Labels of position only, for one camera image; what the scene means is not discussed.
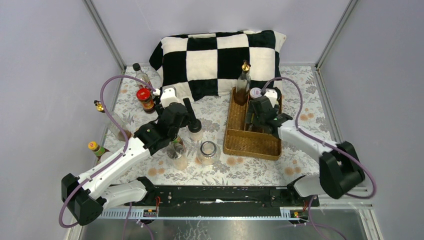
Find black cap salt shaker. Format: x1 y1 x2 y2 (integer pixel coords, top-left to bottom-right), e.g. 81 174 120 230
187 119 203 141

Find woven wicker tray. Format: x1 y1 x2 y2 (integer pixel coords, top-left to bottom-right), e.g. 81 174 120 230
222 88 282 161

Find glass cruet gold spout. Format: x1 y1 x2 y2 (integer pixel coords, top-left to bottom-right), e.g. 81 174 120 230
234 60 251 106

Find black cap shaker bottle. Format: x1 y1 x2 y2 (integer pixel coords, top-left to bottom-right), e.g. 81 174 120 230
273 87 282 101

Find white lid brown sauce jar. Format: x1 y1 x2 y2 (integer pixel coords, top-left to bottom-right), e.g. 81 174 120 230
249 87 263 100

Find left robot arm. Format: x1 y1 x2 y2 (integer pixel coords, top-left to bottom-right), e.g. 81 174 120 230
59 98 196 228

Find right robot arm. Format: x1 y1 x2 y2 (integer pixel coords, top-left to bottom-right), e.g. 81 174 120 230
246 96 365 206

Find floral tablecloth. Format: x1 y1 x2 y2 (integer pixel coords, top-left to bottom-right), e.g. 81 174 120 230
112 66 331 186

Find green bottle yellow cap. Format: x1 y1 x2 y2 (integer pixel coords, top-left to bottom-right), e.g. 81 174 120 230
172 135 185 148

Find red lid chili sauce jar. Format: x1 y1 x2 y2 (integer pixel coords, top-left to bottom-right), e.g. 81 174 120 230
136 88 155 114

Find glass jar silver lid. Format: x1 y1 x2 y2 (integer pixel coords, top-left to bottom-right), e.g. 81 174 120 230
197 140 221 165

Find black white checkered pillow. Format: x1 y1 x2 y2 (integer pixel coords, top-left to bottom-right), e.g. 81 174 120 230
149 30 287 102

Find clear vinegar bottle black cap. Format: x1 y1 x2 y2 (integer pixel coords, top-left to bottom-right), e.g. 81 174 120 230
132 63 152 91

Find reflected cruet gold spout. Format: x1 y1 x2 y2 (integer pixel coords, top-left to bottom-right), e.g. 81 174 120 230
93 100 132 142

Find reflected green bottle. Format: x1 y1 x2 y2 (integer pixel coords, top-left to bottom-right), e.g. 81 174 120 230
87 141 108 159

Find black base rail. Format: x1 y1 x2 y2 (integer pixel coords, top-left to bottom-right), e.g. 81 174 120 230
133 185 320 217

